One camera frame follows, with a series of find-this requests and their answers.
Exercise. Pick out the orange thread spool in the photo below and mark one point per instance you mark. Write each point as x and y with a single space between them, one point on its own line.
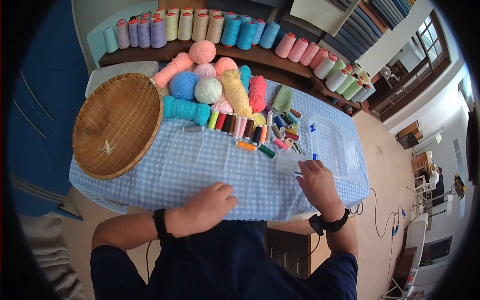
246 145

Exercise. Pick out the small turquoise yarn skein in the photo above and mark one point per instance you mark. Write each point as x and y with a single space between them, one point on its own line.
245 77

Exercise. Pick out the large clear organizer box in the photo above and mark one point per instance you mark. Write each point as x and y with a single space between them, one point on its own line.
333 144

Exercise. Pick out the dark green thread spool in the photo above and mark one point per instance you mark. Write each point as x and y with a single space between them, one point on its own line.
266 150

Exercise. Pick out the wooden framed window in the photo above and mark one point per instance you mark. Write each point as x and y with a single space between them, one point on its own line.
431 63

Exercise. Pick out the blue checked tablecloth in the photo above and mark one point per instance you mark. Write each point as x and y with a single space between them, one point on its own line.
210 176

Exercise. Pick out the row of large thread cones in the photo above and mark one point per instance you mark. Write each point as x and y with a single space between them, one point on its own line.
230 32

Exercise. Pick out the yellow yarn skein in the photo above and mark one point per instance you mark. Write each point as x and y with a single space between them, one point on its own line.
236 92

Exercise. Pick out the peach yarn ball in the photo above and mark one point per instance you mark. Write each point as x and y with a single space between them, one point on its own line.
202 51

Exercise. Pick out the light pink yarn skein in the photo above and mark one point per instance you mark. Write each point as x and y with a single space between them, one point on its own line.
222 105

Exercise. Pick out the salmon yarn skein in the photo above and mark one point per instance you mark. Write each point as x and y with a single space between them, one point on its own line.
173 69

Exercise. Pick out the pale cream yarn ball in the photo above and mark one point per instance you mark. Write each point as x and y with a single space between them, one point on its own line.
208 90

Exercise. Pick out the wooden cabinet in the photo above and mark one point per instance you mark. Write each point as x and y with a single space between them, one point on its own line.
296 247

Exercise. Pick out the person's right fingers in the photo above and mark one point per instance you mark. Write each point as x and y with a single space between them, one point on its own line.
309 168

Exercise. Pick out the person's left fingers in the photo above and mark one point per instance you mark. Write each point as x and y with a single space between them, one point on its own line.
225 195

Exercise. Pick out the small clear plastic box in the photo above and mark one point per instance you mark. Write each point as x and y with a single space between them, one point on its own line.
287 162

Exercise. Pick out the blue yarn ball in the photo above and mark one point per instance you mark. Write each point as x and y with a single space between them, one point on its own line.
183 85

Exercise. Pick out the person's body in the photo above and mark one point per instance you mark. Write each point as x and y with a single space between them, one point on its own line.
225 270

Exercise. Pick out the stack of fabric swatches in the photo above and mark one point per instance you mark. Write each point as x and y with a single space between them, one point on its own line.
360 26

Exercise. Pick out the blue fabric panel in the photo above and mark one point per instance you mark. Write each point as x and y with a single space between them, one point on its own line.
48 112

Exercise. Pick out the white fan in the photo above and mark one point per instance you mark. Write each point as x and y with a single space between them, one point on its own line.
388 75

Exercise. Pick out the round woven bamboo tray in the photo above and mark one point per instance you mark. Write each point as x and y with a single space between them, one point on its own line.
116 125

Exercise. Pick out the cream yarn knot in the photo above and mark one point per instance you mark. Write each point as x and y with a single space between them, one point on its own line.
107 147

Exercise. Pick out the white chair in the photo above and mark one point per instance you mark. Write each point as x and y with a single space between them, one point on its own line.
414 240

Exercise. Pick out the salmon yarn ball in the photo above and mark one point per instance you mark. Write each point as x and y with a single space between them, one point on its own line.
225 65

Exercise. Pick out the sage green yarn skein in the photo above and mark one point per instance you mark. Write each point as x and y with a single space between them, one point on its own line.
282 99

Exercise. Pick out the pile of small thread spools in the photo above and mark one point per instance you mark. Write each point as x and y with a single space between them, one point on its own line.
247 127

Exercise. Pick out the coral pink yarn skein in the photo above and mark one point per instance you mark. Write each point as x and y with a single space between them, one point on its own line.
257 93

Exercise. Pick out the large turquoise yarn skein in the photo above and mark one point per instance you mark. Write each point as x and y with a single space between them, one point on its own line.
185 110

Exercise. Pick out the person's right hand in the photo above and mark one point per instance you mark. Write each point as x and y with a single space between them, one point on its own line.
320 189

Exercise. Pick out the person's left hand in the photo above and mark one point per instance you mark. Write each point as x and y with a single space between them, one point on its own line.
202 213

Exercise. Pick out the grey thread spool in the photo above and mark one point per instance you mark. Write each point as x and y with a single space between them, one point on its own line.
192 129

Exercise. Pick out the black wrist band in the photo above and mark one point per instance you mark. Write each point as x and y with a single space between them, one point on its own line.
330 226
160 224

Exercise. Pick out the light pink yarn ball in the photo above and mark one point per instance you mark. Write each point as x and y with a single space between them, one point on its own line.
204 71

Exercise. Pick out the flat clear plastic box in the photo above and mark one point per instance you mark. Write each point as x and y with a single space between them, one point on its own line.
240 161
187 150

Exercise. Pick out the dark wooden shelf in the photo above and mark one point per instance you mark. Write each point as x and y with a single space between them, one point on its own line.
258 54

